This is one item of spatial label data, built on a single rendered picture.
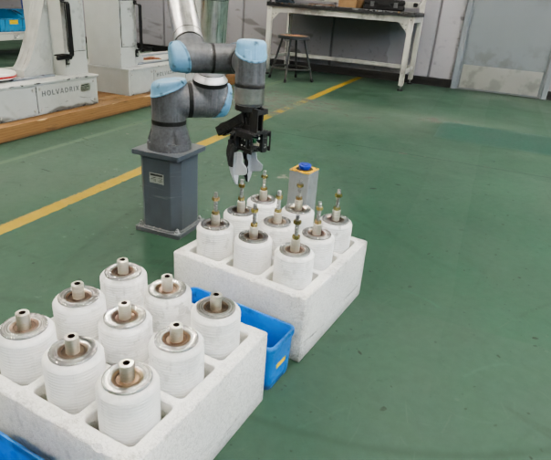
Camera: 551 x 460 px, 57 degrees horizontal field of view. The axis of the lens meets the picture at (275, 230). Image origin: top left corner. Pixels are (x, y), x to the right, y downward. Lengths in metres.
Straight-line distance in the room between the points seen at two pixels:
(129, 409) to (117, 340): 0.17
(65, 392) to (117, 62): 3.27
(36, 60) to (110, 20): 0.70
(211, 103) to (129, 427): 1.17
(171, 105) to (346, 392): 1.05
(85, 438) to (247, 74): 0.85
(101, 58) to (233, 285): 3.00
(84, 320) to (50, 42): 2.74
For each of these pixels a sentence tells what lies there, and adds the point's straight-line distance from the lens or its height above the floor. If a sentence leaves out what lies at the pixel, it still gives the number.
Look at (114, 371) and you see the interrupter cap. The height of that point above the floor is 0.25.
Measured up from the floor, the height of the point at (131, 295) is 0.22.
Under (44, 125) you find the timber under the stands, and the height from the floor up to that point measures 0.04.
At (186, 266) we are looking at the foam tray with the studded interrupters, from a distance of 1.34.
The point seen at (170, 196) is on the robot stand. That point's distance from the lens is 1.78.
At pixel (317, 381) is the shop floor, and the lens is 1.23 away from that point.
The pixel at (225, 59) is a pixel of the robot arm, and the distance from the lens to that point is 1.36.
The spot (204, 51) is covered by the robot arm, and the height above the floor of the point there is 0.66.
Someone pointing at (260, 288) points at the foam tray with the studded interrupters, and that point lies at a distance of 1.22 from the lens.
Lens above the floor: 0.80
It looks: 24 degrees down
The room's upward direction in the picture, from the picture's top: 4 degrees clockwise
